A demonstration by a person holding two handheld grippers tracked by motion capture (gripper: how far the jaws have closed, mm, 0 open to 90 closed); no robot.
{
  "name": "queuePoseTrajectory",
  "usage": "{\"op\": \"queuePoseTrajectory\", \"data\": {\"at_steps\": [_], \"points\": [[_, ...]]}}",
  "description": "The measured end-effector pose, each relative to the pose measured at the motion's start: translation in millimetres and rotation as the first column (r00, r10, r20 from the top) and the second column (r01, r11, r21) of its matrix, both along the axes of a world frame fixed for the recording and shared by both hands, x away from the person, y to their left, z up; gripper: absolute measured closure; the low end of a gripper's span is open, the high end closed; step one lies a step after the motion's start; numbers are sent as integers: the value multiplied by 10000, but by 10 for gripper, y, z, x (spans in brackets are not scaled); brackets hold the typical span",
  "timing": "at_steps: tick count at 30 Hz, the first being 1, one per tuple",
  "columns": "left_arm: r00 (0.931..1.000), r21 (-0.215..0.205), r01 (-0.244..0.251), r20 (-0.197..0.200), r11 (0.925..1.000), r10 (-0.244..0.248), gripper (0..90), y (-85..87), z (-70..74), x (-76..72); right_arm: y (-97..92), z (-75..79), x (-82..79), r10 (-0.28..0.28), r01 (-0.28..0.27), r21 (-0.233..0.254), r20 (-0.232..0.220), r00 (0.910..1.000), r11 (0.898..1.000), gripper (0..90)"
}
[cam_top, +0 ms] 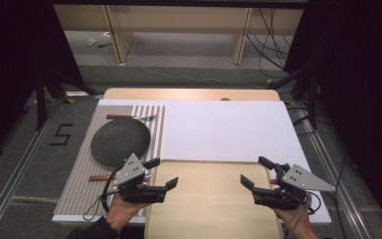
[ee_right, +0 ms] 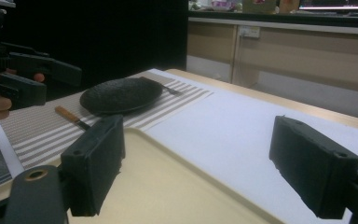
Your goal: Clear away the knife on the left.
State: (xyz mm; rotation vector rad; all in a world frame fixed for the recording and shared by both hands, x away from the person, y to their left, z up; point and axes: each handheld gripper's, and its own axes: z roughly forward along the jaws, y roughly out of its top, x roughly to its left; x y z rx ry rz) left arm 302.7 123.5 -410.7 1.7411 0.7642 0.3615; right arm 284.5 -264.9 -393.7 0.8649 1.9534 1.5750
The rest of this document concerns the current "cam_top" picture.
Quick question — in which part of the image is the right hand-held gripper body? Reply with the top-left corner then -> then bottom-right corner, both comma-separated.
252,162 -> 337,211

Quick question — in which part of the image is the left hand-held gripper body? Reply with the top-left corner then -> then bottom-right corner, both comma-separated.
113,152 -> 167,204

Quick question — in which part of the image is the person's left hand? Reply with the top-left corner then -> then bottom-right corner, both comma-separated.
105,192 -> 154,233

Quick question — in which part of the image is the person's right hand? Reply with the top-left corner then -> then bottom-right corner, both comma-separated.
276,206 -> 319,239

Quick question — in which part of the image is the dark grey textured plate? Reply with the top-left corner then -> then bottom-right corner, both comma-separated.
90,118 -> 152,168

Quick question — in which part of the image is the beige plastic tray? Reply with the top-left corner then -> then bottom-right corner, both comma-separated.
144,158 -> 286,239

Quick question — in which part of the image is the white board sheet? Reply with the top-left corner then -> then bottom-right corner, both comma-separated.
52,99 -> 333,226

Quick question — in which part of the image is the striped grey placemat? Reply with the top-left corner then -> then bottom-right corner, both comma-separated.
52,105 -> 167,217

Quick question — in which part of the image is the black metal stand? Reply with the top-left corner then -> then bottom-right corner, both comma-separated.
268,61 -> 320,131
34,67 -> 105,131

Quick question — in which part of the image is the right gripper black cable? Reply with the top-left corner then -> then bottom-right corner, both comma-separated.
284,189 -> 322,235

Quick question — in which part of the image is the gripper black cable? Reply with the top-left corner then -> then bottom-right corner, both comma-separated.
82,164 -> 127,222
284,189 -> 322,235

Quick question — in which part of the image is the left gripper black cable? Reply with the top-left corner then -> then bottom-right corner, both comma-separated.
82,164 -> 127,222

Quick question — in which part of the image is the brown-handled metal knife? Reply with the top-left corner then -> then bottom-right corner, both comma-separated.
88,174 -> 154,183

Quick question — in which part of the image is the aluminium floor rail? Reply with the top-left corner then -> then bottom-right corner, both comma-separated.
297,102 -> 370,239
0,99 -> 65,239

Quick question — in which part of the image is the brown-handled metal fork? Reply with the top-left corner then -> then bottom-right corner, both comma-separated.
105,114 -> 157,122

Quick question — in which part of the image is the bundle of black cables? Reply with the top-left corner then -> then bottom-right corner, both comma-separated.
245,7 -> 293,80

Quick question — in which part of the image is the light wooden desk frame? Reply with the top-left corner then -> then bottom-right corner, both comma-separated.
52,4 -> 305,66

